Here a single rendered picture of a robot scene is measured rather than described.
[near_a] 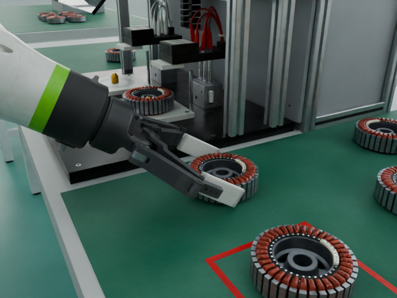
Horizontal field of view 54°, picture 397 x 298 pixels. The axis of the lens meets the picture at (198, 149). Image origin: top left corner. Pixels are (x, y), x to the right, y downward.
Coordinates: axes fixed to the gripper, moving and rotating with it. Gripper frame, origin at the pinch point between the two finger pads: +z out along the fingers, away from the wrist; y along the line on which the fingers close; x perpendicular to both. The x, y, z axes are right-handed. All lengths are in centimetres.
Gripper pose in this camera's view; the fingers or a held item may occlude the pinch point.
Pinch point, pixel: (220, 172)
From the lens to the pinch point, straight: 60.5
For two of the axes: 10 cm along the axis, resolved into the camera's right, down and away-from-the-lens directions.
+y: 2.1, 4.2, -8.8
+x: 5.0, -8.2, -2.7
